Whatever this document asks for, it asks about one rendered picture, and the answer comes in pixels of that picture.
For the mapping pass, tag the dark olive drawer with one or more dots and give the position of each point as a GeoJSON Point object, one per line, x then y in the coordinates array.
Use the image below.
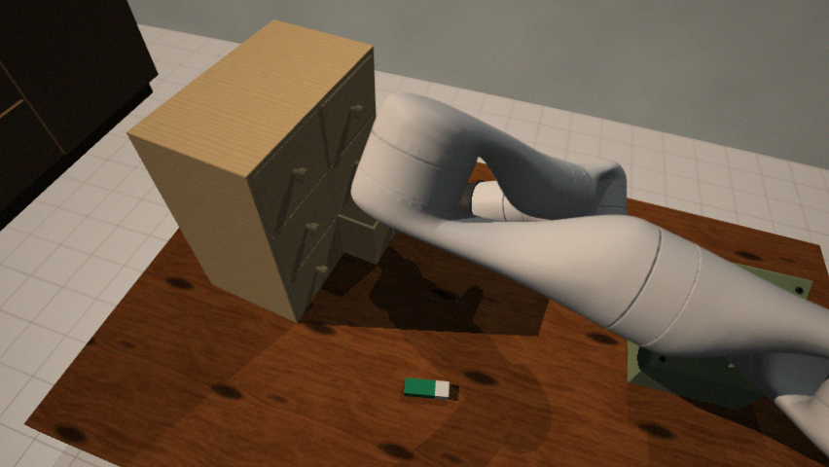
{"type": "Point", "coordinates": [361, 235]}
{"type": "Point", "coordinates": [305, 282]}
{"type": "Point", "coordinates": [343, 169]}
{"type": "Point", "coordinates": [348, 107]}
{"type": "Point", "coordinates": [304, 226]}
{"type": "Point", "coordinates": [274, 182]}

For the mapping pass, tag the tan wooden chest of drawers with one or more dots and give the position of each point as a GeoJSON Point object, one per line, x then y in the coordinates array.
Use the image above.
{"type": "Point", "coordinates": [205, 142]}

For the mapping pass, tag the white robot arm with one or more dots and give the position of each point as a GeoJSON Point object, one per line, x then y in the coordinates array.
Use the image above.
{"type": "Point", "coordinates": [627, 275]}

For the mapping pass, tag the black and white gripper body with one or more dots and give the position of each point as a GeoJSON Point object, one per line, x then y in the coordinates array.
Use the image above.
{"type": "Point", "coordinates": [483, 199]}

